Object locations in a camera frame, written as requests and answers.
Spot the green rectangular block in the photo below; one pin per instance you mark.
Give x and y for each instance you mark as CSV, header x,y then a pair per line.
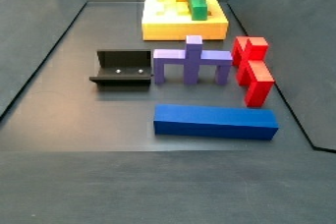
x,y
199,9

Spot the blue rectangular block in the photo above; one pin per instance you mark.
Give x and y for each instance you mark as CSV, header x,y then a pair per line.
x,y
216,122

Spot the purple comb-shaped block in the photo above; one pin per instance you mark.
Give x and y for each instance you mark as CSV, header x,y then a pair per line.
x,y
192,57

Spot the yellow slotted board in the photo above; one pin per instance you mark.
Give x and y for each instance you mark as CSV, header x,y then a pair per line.
x,y
167,21

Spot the black angle bracket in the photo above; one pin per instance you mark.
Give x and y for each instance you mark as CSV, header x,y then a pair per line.
x,y
124,67

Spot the red stepped block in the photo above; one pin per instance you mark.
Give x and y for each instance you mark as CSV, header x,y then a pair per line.
x,y
253,75

